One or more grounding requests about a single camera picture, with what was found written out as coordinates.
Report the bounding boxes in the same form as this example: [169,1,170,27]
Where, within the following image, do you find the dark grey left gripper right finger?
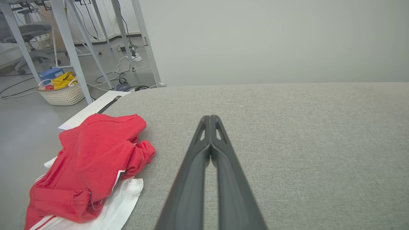
[211,115,267,230]

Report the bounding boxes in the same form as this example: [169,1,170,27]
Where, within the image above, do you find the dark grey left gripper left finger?
[155,115,212,230]

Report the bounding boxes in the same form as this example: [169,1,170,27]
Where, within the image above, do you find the red and white basketball jersey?
[25,113,156,230]

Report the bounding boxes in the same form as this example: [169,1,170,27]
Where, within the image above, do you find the grey fabric sofa surface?
[102,82,409,230]

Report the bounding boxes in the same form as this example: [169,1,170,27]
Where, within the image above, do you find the white flat board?
[58,90,131,132]

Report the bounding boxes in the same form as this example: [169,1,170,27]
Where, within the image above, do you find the white woven laundry basket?
[36,77,86,106]

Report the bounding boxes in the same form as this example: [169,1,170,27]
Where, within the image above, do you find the yellow cloth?
[51,72,78,90]

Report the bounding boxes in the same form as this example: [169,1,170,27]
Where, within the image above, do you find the blue box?
[38,67,65,85]

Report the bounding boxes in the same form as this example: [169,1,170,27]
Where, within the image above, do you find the grey office chair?
[0,8,62,76]

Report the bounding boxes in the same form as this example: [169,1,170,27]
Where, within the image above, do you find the white floor cable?
[86,48,158,93]

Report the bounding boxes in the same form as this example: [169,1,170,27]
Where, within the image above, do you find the white metal table frame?
[93,0,136,72]
[0,0,114,105]

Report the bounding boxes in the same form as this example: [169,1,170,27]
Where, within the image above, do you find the black hanging cable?
[73,0,99,41]

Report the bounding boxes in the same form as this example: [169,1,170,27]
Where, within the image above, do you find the grey floor cable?
[0,77,39,100]

